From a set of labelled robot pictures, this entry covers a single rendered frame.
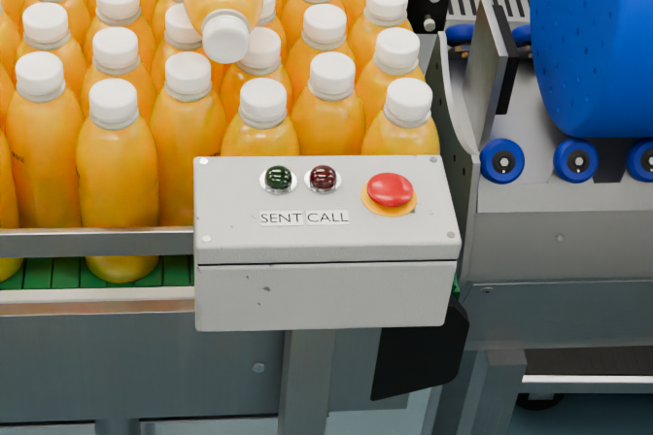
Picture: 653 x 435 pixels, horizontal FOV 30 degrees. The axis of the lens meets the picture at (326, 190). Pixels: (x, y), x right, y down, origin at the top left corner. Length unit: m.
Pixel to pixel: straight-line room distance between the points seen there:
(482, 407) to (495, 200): 0.38
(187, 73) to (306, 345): 0.25
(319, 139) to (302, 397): 0.23
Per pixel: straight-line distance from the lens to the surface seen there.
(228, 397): 1.23
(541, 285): 1.31
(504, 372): 1.48
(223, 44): 1.02
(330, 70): 1.06
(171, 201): 1.12
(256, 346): 1.17
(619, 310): 1.41
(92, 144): 1.04
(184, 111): 1.06
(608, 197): 1.26
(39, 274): 1.16
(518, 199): 1.23
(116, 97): 1.02
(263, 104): 1.01
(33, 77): 1.05
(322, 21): 1.11
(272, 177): 0.94
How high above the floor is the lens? 1.75
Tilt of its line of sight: 44 degrees down
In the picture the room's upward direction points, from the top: 6 degrees clockwise
